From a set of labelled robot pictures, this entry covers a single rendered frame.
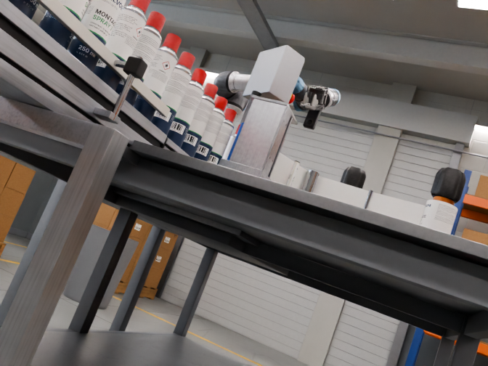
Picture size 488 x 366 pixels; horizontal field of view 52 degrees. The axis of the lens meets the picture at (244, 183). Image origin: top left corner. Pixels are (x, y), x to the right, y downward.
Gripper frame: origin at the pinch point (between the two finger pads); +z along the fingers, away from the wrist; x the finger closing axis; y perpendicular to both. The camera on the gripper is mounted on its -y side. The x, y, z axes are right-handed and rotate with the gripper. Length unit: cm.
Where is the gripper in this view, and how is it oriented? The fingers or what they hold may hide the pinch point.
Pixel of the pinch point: (305, 107)
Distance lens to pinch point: 191.2
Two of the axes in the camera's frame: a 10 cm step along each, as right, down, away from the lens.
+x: 8.8, 2.7, -3.8
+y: 1.6, -9.4, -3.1
